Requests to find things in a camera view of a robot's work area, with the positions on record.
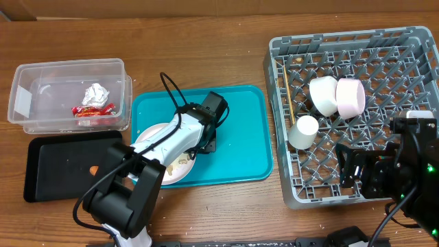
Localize pile of peanuts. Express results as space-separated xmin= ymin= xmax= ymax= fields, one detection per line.
xmin=167 ymin=153 xmax=193 ymax=176

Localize white plate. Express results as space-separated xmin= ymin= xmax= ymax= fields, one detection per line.
xmin=135 ymin=123 xmax=195 ymax=185

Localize white cup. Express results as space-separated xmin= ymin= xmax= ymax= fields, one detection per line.
xmin=287 ymin=115 xmax=319 ymax=150

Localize pink-rimmed white bowl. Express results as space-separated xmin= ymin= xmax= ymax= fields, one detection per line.
xmin=335 ymin=78 xmax=366 ymax=119

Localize wooden chopstick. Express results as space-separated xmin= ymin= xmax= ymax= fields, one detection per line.
xmin=282 ymin=64 xmax=296 ymax=126
xmin=273 ymin=61 xmax=278 ymax=87

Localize red snack wrapper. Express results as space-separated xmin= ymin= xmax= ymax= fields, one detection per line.
xmin=71 ymin=103 xmax=115 ymax=117

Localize orange carrot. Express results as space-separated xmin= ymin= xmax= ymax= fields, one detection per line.
xmin=89 ymin=166 xmax=99 ymax=176

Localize white tissue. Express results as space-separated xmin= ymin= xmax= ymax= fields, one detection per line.
xmin=82 ymin=83 xmax=109 ymax=108

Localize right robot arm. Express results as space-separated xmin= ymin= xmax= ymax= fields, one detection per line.
xmin=335 ymin=117 xmax=438 ymax=244

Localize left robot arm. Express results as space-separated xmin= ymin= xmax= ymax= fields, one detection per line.
xmin=73 ymin=102 xmax=230 ymax=246

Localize teal plastic tray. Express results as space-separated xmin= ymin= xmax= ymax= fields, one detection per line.
xmin=131 ymin=85 xmax=273 ymax=188

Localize grey plastic dish rack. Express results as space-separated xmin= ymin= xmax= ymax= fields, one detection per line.
xmin=263 ymin=26 xmax=438 ymax=209

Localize black plastic tray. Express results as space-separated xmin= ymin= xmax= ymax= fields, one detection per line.
xmin=23 ymin=130 xmax=122 ymax=202

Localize clear plastic bin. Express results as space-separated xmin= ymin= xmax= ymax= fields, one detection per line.
xmin=8 ymin=58 xmax=132 ymax=134

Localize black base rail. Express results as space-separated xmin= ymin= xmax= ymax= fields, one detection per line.
xmin=85 ymin=226 xmax=392 ymax=247

